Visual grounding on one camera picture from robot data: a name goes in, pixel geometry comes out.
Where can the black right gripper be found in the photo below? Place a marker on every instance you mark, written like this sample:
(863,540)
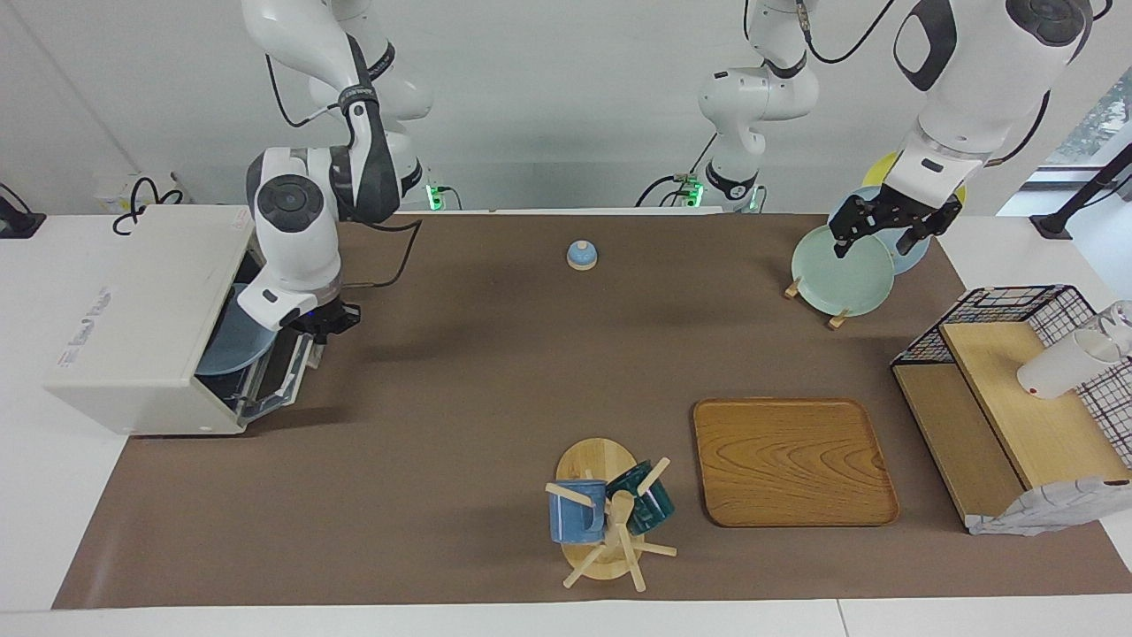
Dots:
(320,317)

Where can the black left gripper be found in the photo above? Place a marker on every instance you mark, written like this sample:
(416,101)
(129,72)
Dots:
(898,212)

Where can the light blue round plate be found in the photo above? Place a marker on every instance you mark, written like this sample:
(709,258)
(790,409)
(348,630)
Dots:
(232,345)
(911,258)

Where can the cream toaster oven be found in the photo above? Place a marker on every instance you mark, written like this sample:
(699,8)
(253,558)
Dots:
(133,336)

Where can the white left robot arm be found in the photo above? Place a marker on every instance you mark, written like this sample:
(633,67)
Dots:
(973,80)

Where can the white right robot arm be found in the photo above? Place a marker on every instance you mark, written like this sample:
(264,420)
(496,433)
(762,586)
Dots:
(296,239)

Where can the yellow plate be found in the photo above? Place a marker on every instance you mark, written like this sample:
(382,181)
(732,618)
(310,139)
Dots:
(880,168)

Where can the pale green plate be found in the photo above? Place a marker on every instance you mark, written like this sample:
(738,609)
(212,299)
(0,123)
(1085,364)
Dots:
(840,279)

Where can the wooden plate rack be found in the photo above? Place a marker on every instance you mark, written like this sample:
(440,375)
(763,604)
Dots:
(838,320)

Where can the brown table mat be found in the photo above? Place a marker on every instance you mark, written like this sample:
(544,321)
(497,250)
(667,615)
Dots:
(442,442)

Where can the black clamp stand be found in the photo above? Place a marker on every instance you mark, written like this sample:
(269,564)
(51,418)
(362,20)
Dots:
(1052,226)

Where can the white cup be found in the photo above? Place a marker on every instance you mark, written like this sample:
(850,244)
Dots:
(1057,367)

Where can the window with green view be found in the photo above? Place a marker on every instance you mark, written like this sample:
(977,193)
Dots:
(1101,124)

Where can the clear glass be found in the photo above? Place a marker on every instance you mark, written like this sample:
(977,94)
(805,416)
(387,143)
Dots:
(1121,314)

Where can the brown wooden tray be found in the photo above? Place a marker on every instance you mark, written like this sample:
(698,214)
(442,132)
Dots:
(787,469)

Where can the wooden mug tree stand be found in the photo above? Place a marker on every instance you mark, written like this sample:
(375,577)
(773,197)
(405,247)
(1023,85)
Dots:
(594,460)

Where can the blue mug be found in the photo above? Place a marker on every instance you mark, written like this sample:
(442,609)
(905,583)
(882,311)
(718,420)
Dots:
(575,518)

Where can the grey patterned cloth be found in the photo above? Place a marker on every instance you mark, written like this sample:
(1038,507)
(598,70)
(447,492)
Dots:
(1044,509)

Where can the black table clamp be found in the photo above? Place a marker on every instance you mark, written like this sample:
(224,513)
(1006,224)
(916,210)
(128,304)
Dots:
(18,226)

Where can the dark green mug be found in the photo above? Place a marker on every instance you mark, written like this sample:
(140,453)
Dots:
(654,509)

